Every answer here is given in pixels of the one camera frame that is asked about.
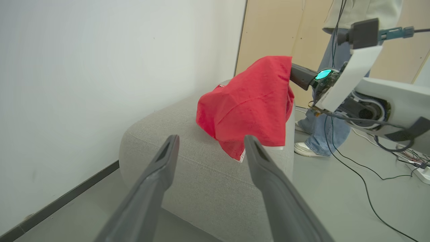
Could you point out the white power strip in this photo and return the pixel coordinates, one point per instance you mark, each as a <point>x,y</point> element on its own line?
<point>424,174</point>

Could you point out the white right camera bracket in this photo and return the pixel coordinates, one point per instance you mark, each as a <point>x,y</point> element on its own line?
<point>352,74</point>

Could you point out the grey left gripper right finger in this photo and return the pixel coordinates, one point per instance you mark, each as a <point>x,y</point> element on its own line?
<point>285,208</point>

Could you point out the plain red garment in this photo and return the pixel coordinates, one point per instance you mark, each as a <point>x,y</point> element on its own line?
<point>248,104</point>

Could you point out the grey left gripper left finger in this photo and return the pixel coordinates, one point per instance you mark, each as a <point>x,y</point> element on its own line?
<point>141,201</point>

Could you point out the person in blue jeans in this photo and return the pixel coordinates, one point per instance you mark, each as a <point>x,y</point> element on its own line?
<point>317,143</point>

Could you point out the grey fabric sofa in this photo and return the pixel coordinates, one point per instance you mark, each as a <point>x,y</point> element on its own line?
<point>201,174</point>

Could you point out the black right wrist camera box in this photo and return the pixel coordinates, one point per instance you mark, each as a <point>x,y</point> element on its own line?
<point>364,33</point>

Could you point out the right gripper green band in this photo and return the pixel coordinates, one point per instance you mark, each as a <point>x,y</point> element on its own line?
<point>322,84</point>

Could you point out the black baseboard strip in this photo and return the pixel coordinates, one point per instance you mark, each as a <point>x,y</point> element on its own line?
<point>67,200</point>

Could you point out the teal right camera connector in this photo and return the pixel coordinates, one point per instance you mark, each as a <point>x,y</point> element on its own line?
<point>396,33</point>

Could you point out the beige wooden panel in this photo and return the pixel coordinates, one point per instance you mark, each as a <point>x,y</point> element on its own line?
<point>268,27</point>

